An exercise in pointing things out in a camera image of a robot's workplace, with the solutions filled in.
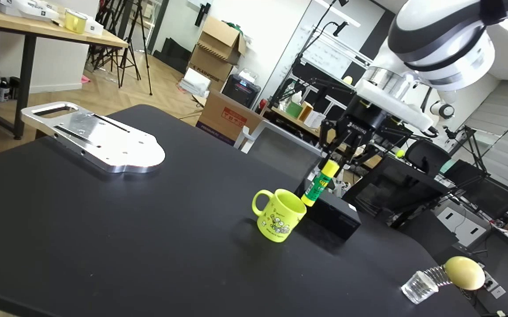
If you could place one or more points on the cardboard box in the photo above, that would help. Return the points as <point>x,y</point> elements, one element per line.
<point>217,50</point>

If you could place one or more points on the green yellow glue stick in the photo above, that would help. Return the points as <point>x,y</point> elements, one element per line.
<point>320,182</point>

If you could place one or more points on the black rectangular box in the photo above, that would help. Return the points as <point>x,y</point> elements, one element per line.
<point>332,217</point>

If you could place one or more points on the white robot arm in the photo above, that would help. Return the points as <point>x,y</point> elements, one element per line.
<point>438,42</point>

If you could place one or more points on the yellow ball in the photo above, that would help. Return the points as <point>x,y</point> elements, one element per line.
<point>464,273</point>

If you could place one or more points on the green mug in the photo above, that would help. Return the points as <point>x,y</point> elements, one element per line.
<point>277,213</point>

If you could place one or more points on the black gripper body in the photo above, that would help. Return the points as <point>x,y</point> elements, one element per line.
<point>353,125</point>

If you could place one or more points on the wooden table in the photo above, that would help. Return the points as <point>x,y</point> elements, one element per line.
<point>32,30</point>

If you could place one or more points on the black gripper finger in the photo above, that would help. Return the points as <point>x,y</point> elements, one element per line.
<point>327,139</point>
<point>357,153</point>

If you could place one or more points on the silver metal plate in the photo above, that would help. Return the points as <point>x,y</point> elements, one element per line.
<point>106,143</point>

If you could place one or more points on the black office chair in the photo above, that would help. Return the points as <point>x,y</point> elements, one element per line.
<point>427,157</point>

